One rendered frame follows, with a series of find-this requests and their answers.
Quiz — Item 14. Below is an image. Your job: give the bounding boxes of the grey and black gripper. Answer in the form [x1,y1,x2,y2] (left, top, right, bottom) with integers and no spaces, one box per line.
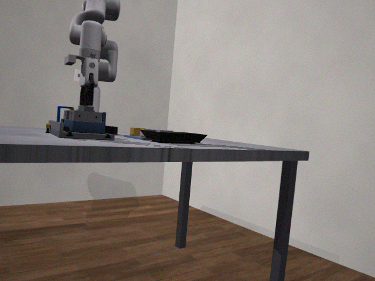
[79,57,100,106]

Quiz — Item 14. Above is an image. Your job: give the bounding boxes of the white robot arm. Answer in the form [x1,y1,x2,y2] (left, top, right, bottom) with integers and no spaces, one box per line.
[64,0,121,112]

